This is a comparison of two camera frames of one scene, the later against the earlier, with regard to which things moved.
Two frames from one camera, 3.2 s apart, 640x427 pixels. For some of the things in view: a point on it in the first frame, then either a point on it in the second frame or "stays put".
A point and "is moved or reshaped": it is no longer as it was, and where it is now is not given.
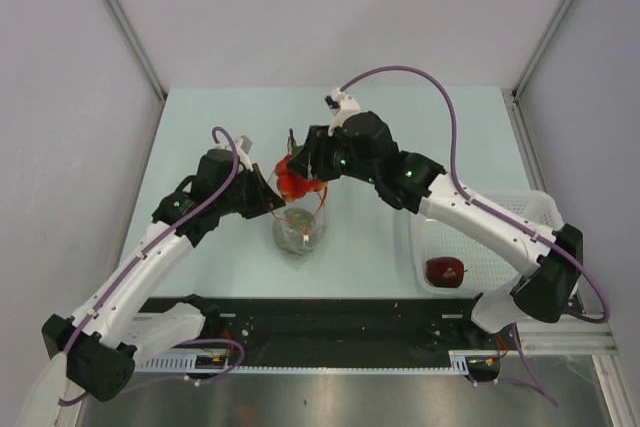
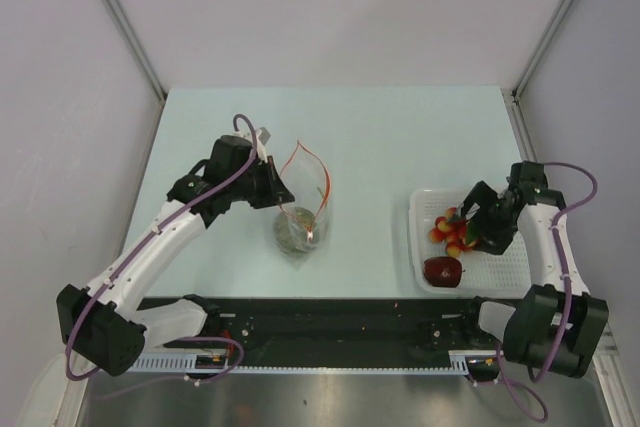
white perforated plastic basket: [486, 271] stays put
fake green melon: [294, 231] stays put
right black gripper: [314, 153] → [495, 241]
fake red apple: [445, 271] stays put
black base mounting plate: [338, 332] stays put
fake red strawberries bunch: [293, 184] is moved or reshaped
